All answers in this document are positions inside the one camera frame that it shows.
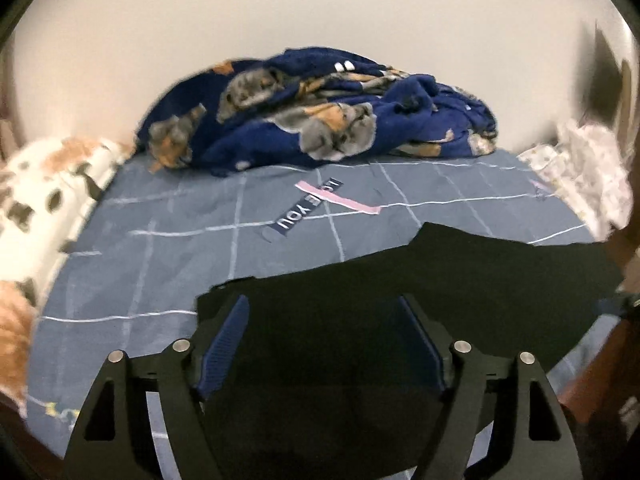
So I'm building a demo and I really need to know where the black pants orange lining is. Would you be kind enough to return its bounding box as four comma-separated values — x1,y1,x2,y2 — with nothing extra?
196,223,622,479

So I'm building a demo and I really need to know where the blue floral blanket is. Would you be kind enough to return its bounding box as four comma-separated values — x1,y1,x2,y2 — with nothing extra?
136,47,498,176

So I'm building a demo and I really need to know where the white floral pillow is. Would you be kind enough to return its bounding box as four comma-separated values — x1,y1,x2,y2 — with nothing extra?
1,136,134,416

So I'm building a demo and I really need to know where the blue grid bed sheet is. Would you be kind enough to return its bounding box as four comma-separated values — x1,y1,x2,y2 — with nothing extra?
27,151,613,479

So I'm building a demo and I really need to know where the white dotted quilt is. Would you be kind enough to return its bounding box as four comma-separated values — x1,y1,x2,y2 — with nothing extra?
518,120,634,242

